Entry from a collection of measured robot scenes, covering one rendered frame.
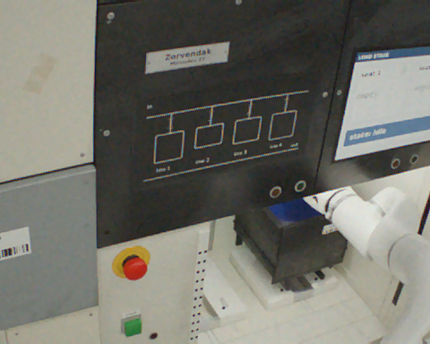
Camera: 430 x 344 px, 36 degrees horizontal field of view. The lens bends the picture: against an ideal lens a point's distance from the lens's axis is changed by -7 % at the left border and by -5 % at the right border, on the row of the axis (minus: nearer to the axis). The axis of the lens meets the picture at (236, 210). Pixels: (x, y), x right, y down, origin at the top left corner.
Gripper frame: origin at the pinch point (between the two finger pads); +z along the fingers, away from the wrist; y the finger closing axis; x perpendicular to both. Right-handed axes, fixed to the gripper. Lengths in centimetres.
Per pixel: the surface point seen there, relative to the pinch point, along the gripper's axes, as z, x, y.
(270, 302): -10.9, -31.4, -9.9
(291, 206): -0.3, -11.6, -1.2
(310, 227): -10.4, -9.8, -2.6
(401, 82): -31, 40, -7
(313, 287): -10.4, -31.3, 3.0
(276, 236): -8.7, -11.5, -10.6
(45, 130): -31, 41, -69
